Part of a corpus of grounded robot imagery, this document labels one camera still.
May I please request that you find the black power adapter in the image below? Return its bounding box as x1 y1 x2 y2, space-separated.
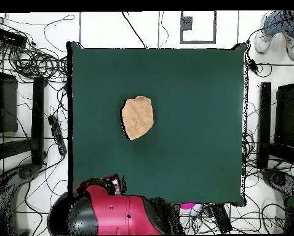
248 58 260 74

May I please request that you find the grey square floor frame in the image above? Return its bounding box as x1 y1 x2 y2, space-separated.
179 10 217 44

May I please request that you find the long black power strip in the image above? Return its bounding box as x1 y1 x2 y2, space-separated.
209 203 234 234

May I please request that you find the black cable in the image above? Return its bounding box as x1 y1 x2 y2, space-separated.
121 10 148 49

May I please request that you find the tan terry towel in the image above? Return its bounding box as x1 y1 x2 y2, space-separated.
120 95 154 141

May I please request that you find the person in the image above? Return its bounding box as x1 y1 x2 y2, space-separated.
253 10 294 61

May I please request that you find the dark grey stand base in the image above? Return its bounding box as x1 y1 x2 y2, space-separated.
261 168 294 197
0 163 42 235

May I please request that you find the dark green table cloth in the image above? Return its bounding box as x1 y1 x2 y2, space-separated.
66 41 248 207

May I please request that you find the black box device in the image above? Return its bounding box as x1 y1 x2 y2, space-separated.
0 28 28 47

